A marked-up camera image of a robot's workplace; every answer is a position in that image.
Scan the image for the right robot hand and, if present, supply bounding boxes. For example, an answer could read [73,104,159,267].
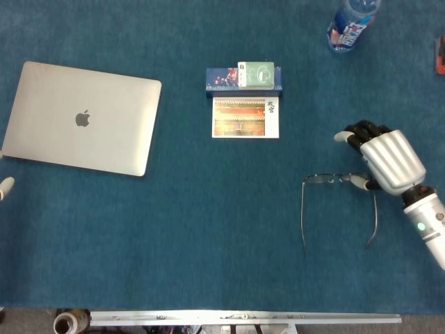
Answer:
[333,120,427,198]

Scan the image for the thin-framed eyeglasses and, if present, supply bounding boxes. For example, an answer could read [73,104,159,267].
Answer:
[300,173,379,257]

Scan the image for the clear red coffee capsule box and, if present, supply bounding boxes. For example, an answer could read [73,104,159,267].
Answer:
[434,35,445,74]

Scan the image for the blue label drink bottle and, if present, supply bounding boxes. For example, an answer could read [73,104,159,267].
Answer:
[325,0,382,54]

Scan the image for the red palace postcard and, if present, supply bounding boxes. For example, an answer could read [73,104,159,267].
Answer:
[211,96,280,139]

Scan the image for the small green card box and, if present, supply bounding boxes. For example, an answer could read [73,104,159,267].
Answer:
[237,61,276,88]

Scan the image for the blue table mat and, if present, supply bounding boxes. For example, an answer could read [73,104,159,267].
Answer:
[0,0,445,315]

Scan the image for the long dark blue box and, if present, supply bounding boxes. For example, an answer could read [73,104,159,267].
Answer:
[205,66,284,97]

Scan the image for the silver laptop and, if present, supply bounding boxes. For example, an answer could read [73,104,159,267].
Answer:
[1,61,163,177]

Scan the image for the brown tape roll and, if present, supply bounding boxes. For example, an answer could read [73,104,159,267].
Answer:
[52,309,90,334]

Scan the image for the aluminium rail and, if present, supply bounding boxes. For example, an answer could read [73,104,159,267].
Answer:
[89,310,403,327]

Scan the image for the white robot base bracket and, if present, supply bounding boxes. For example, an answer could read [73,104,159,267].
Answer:
[200,323,298,334]

